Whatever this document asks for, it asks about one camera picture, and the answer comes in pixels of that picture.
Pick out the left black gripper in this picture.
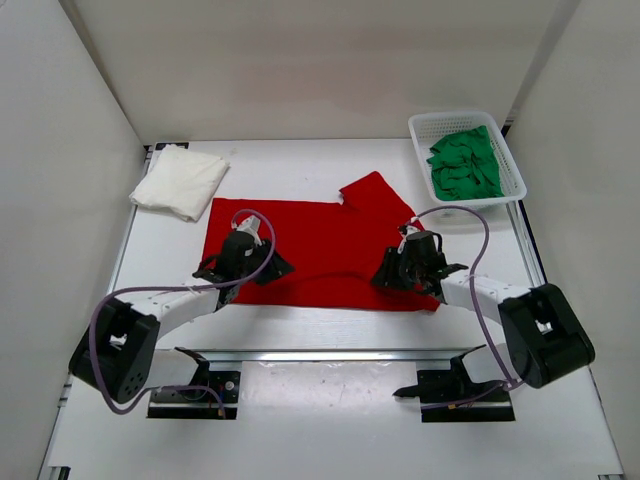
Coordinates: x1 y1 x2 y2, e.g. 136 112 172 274
236 237 295 286

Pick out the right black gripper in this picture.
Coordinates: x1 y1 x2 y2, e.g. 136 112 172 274
372 247 425 292

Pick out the red t shirt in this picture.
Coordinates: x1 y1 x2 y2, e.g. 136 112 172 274
202 171 440 312

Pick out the white t shirt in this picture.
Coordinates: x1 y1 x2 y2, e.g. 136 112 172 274
129 147 230 222

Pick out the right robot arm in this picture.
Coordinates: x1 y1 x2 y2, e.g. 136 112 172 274
372 231 596 389

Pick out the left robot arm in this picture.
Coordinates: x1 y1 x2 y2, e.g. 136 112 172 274
69 229 295 414

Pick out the green t shirt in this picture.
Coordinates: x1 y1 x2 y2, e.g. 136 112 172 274
427 125 504 201

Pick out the white plastic basket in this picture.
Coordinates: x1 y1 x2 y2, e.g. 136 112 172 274
408 111 527 209

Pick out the blue label sticker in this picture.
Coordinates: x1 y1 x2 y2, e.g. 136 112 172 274
154 142 190 151

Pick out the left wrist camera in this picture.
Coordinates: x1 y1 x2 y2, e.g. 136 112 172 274
235 215 261 238

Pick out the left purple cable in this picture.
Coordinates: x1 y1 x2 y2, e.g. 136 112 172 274
87 208 277 417

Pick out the purple cable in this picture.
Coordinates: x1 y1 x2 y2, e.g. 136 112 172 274
87 208 277 417
399 205 524 412

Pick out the aluminium table rail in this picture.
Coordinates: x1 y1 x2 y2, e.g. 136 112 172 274
198 349 462 363

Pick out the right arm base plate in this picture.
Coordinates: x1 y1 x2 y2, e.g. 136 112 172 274
393 365 515 423

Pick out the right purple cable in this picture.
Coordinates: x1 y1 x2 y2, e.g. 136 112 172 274
399 205 524 412

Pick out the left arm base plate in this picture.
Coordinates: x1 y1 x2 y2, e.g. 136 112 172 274
147 362 242 420

